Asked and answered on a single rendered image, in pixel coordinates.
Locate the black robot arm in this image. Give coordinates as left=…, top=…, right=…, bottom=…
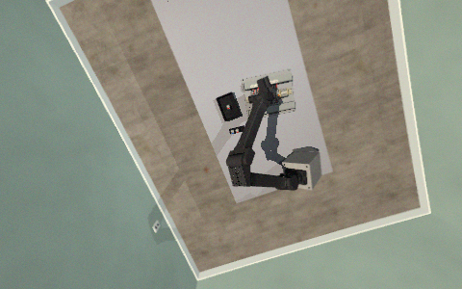
left=226, top=76, right=307, bottom=191

